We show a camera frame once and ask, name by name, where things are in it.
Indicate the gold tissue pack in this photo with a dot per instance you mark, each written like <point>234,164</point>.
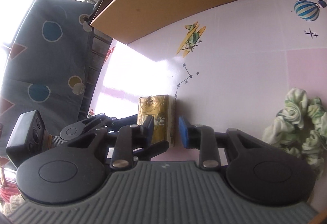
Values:
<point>162,109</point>

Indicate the blue patterned bedsheet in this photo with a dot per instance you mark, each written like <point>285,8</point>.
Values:
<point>48,66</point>

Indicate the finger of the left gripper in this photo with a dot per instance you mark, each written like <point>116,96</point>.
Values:
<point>152,151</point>
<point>112,124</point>

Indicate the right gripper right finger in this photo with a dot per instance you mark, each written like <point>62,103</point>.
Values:
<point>203,138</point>

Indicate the green white scrunchie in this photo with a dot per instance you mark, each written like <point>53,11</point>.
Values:
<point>299,129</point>

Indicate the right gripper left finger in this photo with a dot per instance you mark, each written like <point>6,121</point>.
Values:
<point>129,138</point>

